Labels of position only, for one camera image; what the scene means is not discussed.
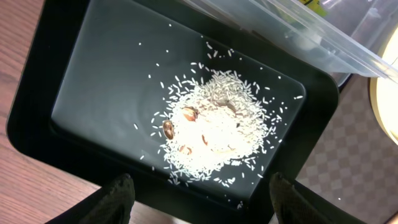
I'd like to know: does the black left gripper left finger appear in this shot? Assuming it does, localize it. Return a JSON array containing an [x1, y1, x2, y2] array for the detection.
[[45, 173, 136, 224]]

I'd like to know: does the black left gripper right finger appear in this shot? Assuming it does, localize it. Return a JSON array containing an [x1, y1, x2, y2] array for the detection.
[[269, 172, 368, 224]]

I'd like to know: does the pile of rice grains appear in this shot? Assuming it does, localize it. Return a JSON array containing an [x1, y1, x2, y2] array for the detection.
[[132, 23, 305, 210]]

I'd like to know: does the green snack wrapper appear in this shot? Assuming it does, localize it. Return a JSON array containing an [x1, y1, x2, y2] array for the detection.
[[298, 0, 328, 17]]

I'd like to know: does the black waste tray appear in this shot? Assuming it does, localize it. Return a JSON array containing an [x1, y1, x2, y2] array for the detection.
[[7, 1, 340, 223]]

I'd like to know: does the clear plastic waste bin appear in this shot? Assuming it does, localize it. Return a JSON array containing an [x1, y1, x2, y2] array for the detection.
[[184, 0, 397, 81]]

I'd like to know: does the yellow plate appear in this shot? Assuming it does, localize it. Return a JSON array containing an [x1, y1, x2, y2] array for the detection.
[[368, 29, 397, 144]]

